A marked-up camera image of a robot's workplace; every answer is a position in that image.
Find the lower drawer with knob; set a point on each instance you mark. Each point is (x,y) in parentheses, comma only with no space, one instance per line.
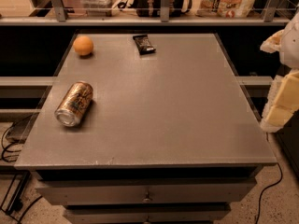
(152,213)

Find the grey drawer cabinet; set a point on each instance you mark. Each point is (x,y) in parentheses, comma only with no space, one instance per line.
(176,114)

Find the printed snack bag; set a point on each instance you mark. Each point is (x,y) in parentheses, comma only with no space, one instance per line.
(225,8)

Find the drawer with knob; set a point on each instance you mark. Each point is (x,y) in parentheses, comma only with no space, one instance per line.
(152,213)
(144,191)

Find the upper drawer with knob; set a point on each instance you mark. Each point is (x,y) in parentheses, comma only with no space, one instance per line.
(144,191)

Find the gold soda can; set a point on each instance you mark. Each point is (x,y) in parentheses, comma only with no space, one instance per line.
(74,104)

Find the orange fruit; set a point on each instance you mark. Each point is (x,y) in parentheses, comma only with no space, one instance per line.
(83,45)

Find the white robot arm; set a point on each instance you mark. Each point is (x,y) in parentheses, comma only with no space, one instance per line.
(289,56)

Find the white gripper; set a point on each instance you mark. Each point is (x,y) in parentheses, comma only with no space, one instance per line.
(290,47)

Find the black rxbar chocolate wrapper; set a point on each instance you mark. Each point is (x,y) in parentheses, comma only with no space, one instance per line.
(143,44)

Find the grey metal railing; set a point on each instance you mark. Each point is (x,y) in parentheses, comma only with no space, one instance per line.
(71,12)

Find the black backpack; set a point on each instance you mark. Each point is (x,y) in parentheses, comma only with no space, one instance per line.
(152,8)

